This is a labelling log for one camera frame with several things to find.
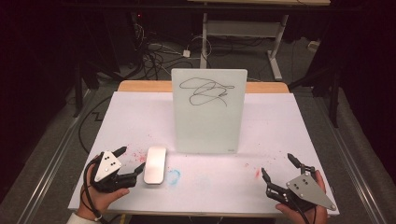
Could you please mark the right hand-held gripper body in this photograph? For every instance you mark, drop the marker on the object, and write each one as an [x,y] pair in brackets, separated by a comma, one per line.
[308,189]

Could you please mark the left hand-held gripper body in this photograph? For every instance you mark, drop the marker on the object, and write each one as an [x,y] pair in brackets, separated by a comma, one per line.
[106,164]

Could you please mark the white board eraser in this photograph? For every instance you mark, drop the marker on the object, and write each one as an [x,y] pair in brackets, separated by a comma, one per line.
[154,165]

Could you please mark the person's left hand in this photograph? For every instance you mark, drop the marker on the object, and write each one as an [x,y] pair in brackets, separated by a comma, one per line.
[99,199]

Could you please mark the white table cover sheet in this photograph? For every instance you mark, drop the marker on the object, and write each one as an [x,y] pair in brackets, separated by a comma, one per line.
[218,189]

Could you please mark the black stand leg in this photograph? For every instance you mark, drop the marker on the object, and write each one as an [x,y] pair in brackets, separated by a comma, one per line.
[333,102]
[77,93]

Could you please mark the white glass whiteboard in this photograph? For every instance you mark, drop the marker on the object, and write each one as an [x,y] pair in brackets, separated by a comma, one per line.
[208,124]

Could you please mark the white power strip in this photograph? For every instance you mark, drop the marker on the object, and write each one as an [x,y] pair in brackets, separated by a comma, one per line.
[313,45]

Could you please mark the white power adapter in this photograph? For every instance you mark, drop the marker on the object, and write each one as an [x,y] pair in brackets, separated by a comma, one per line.
[186,53]

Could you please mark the metal floor rail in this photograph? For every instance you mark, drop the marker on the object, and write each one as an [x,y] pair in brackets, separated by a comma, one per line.
[351,174]
[46,186]

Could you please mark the white desk frame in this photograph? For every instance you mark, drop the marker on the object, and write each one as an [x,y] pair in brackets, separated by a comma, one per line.
[243,28]

